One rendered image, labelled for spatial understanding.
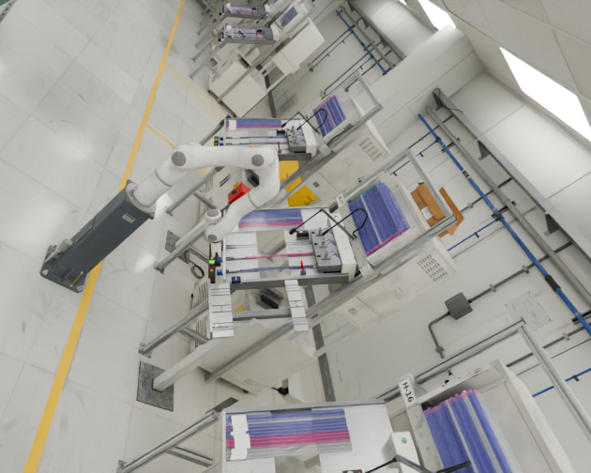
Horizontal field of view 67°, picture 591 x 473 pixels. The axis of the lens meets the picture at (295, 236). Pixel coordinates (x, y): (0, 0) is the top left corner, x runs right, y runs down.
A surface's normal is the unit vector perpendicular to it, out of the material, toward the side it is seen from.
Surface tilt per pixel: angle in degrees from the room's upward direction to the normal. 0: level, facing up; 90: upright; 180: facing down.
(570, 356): 90
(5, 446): 0
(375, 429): 44
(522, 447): 90
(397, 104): 90
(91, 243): 90
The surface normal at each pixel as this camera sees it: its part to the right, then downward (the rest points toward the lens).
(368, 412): 0.09, -0.78
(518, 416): -0.65, -0.54
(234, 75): 0.12, 0.63
